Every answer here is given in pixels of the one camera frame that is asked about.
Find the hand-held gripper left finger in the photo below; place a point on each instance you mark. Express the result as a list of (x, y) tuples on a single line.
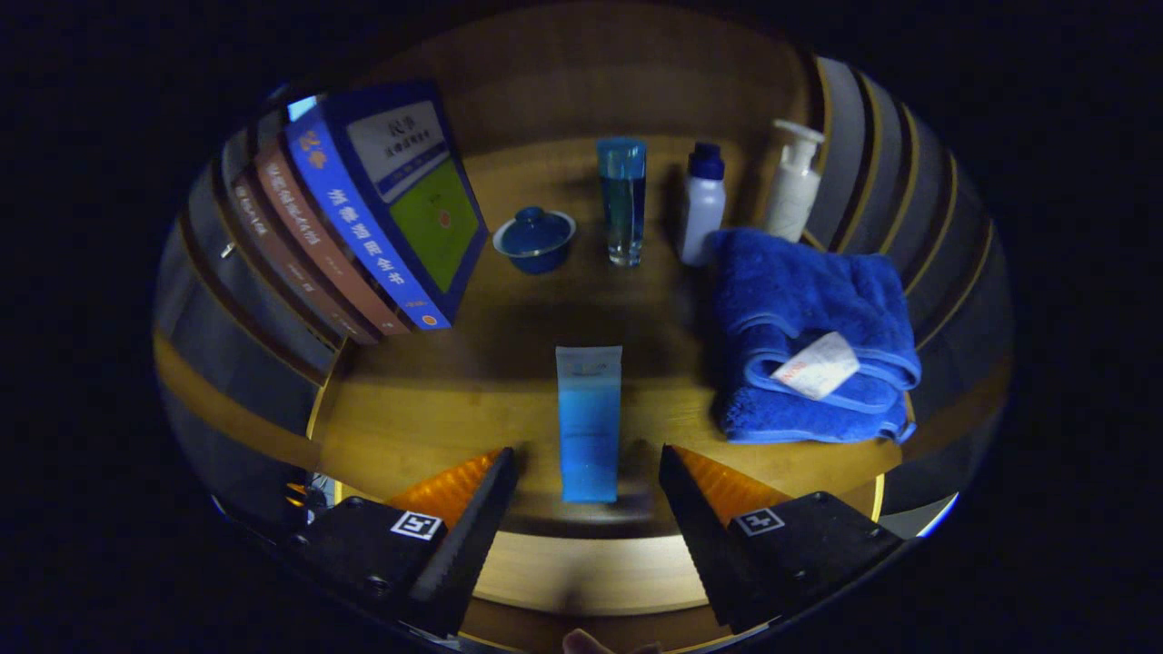
[(468, 536)]

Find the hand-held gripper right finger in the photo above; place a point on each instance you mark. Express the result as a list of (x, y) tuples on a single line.
[(704, 536)]

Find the brown wooden drawer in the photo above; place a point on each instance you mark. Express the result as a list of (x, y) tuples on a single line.
[(591, 572)]

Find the blue squeeze tube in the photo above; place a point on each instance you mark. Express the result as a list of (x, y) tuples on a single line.
[(589, 427)]

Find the wooden countertop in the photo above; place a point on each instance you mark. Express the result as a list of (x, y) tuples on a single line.
[(509, 381)]

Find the brown wooden cabinet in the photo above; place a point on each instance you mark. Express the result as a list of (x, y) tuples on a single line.
[(591, 82)]

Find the folded blue towel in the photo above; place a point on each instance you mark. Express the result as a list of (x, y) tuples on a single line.
[(800, 291)]

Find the blue lidded teacup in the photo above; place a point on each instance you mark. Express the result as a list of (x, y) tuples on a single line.
[(534, 238)]

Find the dark brown book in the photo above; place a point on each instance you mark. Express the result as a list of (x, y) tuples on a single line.
[(291, 272)]

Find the white bottle with blue cap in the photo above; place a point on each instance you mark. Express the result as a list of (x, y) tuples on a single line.
[(703, 213)]

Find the reddish brown book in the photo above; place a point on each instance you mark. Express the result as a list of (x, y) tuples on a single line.
[(318, 245)]

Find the thick blue book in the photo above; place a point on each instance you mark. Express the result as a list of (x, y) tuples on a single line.
[(418, 200)]

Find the clear blue bottle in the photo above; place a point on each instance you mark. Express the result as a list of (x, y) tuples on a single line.
[(622, 204)]

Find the white pump bottle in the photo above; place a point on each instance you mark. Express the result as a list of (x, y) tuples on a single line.
[(792, 195)]

